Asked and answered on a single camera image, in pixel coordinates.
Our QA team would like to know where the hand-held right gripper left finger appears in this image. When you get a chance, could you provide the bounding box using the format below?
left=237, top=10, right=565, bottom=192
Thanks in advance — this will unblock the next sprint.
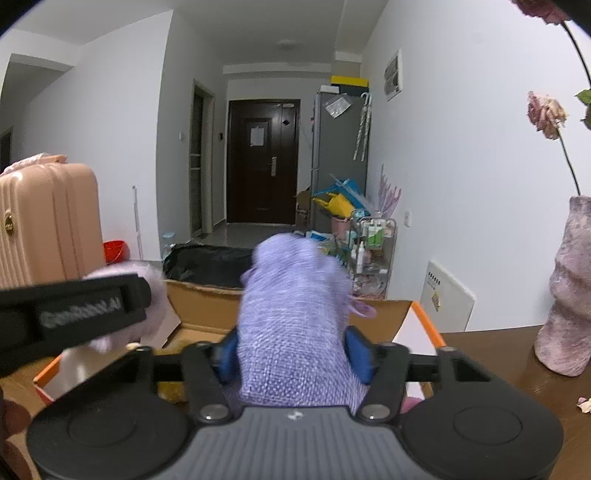
left=92, top=329, right=241, bottom=424

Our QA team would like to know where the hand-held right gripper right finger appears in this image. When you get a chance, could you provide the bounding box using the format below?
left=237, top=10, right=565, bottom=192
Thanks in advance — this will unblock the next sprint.
left=344, top=325, right=495, bottom=424

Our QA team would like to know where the pale pink plush toy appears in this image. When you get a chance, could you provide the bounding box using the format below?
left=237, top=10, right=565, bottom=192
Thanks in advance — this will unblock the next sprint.
left=44, top=260, right=169, bottom=402

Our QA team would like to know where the orange and white cardboard box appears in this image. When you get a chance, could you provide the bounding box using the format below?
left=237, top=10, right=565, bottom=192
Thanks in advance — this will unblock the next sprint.
left=33, top=279, right=446, bottom=407

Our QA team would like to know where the purple knitted pouch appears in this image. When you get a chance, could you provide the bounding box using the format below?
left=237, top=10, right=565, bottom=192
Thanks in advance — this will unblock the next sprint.
left=238, top=233, right=377, bottom=416

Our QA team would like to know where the person's left hand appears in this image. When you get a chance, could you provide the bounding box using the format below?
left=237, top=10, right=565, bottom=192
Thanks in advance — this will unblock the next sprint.
left=0, top=385, right=34, bottom=480

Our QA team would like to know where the red bucket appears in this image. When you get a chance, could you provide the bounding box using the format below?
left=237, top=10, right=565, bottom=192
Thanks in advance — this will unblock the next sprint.
left=102, top=240, right=127, bottom=266

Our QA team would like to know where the pink ribbed suitcase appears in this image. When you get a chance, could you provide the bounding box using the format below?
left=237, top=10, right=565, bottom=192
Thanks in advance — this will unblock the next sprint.
left=0, top=154, right=105, bottom=289

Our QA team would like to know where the metal rolling cart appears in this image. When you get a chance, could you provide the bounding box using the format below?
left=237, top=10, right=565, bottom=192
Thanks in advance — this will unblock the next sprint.
left=344, top=217, right=398, bottom=298

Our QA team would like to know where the black bag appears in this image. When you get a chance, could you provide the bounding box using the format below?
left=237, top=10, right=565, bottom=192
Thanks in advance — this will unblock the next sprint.
left=163, top=243, right=257, bottom=291

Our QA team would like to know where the white leaning board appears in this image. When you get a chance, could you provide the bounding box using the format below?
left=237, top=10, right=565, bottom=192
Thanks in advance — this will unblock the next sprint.
left=419, top=259, right=476, bottom=333

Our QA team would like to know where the white mop pole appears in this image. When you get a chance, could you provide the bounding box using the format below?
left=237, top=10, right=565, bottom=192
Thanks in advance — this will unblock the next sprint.
left=131, top=185, right=144, bottom=261

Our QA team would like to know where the pink plastic bucket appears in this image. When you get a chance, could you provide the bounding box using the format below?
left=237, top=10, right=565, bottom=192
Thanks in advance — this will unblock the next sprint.
left=330, top=215, right=354, bottom=241

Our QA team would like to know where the open brown cardboard box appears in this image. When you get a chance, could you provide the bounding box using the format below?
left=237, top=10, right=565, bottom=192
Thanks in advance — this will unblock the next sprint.
left=294, top=189, right=315, bottom=229

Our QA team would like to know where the pink crinkled wrap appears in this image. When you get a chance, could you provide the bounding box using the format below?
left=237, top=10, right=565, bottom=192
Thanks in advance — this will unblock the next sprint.
left=0, top=152, right=44, bottom=176

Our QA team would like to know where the blue plastic rack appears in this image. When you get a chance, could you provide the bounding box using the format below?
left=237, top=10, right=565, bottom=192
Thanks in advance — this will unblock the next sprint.
left=313, top=179, right=370, bottom=213

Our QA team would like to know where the pink feather decoration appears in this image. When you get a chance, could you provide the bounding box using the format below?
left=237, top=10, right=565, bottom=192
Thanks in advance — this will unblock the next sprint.
left=376, top=164, right=402, bottom=217

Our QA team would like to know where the dark brown entrance door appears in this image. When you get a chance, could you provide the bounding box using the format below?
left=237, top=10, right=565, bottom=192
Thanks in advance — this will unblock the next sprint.
left=226, top=99, right=301, bottom=226

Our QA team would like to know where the dark side door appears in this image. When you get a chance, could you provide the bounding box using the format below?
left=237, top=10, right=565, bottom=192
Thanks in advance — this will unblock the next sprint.
left=0, top=127, right=14, bottom=174

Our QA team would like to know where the grey refrigerator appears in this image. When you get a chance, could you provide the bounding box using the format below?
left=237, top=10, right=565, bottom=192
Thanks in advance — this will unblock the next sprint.
left=310, top=90, right=370, bottom=232

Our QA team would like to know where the white striped umbrella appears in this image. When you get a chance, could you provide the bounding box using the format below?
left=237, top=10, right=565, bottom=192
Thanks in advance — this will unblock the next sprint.
left=361, top=92, right=373, bottom=162
left=353, top=95, right=366, bottom=161

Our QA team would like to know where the purple textured vase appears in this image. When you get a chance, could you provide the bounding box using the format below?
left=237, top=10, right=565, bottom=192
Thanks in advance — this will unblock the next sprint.
left=534, top=195, right=591, bottom=377

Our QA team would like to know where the yellow and black box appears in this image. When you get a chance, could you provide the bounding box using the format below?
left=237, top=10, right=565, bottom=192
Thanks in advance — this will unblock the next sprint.
left=331, top=75, right=370, bottom=95

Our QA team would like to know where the dried pink rose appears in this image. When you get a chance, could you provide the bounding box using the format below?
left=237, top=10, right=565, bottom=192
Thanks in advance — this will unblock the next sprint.
left=527, top=91, right=583, bottom=197
left=510, top=0, right=591, bottom=93

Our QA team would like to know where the interior doorway frame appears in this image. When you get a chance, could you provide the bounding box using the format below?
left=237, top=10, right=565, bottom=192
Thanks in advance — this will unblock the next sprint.
left=189, top=79, right=216, bottom=238

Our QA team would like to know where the white wall electrical panel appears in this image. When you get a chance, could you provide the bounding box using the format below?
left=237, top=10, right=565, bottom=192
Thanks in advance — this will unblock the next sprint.
left=383, top=48, right=403, bottom=102

